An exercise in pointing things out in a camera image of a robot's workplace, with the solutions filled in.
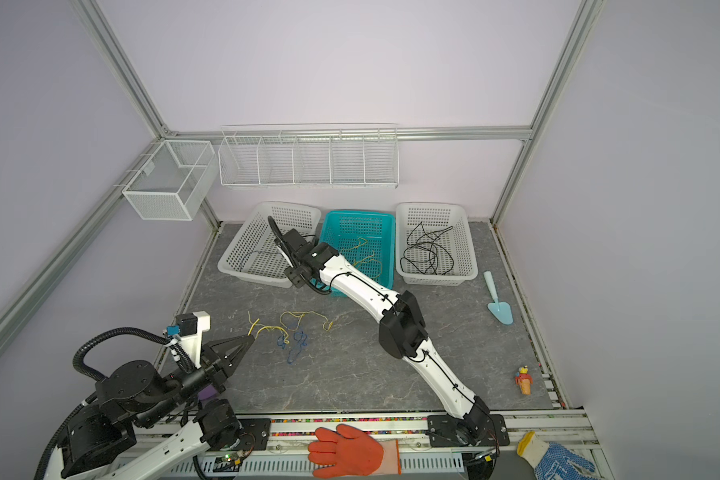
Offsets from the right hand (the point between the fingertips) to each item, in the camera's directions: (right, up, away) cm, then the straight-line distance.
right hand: (302, 269), depth 90 cm
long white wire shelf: (+3, +37, +8) cm, 38 cm away
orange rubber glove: (+17, -43, -20) cm, 50 cm away
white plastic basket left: (-22, +4, +18) cm, 29 cm away
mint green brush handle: (+63, -13, +6) cm, 65 cm away
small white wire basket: (-46, +29, +10) cm, 55 cm away
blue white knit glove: (+64, -44, -21) cm, 80 cm away
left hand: (-3, -13, -31) cm, 34 cm away
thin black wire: (+42, +5, +19) cm, 46 cm away
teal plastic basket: (+20, +9, +24) cm, 32 cm away
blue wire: (-21, +6, +21) cm, 30 cm away
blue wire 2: (-2, -22, -7) cm, 23 cm away
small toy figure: (+63, -29, -11) cm, 70 cm away
